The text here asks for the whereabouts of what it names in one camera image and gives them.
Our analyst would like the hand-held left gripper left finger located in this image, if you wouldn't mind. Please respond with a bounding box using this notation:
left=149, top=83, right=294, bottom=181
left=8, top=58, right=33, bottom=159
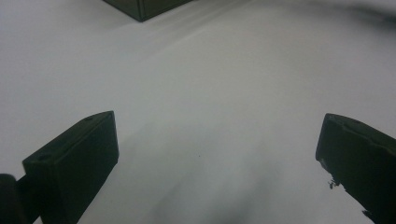
left=21, top=110, right=120, bottom=224

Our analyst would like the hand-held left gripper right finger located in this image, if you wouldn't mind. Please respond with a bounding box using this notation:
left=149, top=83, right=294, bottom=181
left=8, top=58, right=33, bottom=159
left=315, top=113, right=396, bottom=224

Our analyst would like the smoky transparent drawer organizer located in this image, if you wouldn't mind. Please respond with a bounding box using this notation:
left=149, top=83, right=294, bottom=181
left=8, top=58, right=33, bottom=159
left=102, top=0, right=194, bottom=22

